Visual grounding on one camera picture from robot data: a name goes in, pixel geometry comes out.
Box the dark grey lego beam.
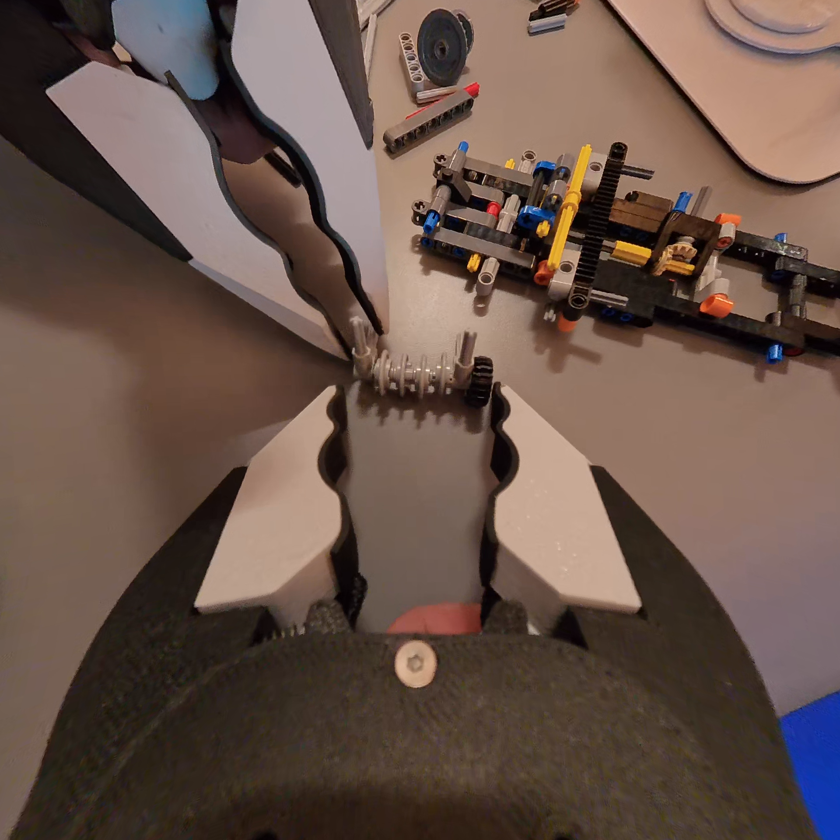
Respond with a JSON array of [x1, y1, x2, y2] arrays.
[[382, 91, 476, 155]]

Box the blue panel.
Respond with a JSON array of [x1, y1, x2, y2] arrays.
[[777, 689, 840, 840]]

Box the light grey lego beam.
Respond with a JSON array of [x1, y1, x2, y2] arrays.
[[398, 31, 424, 93]]

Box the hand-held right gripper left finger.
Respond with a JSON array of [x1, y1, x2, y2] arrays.
[[193, 385, 365, 627]]

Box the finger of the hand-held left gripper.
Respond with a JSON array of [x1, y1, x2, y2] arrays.
[[45, 61, 355, 362], [220, 0, 390, 337]]

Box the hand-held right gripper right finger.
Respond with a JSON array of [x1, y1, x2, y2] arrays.
[[479, 382, 643, 631]]

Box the person's right hand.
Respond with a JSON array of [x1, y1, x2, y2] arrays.
[[387, 602, 483, 635]]

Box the black lego wheel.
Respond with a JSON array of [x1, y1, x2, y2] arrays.
[[416, 8, 475, 88]]

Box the grey lego axle assembly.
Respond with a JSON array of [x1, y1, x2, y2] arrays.
[[348, 316, 494, 409]]

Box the white rounded board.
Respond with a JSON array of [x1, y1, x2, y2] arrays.
[[607, 0, 840, 185]]

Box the lego chassis assembly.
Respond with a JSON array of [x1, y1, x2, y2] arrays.
[[411, 141, 840, 363]]

